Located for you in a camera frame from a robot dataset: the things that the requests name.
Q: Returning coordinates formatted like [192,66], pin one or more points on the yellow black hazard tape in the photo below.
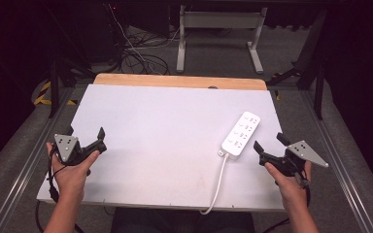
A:
[43,93]

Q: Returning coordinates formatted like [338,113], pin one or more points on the white board table cover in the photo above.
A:
[171,142]

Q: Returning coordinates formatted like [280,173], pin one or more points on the person's right hand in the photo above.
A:
[289,186]

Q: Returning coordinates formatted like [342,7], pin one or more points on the black tripod stand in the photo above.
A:
[58,81]

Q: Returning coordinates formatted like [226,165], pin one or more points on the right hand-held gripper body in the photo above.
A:
[296,158]

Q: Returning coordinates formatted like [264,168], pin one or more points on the white metal desk frame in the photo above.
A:
[221,21]

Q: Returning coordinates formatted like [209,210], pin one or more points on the black metal stand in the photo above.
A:
[314,64]

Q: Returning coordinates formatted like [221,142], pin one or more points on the aluminium floor rail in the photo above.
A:
[29,161]
[340,165]

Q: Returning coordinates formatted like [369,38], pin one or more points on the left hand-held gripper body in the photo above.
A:
[67,148]

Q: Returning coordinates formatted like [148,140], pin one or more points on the person's left hand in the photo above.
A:
[71,176]

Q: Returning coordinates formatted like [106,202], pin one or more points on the black equipment case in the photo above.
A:
[105,32]

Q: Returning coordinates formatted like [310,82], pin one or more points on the white power strip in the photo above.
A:
[241,134]

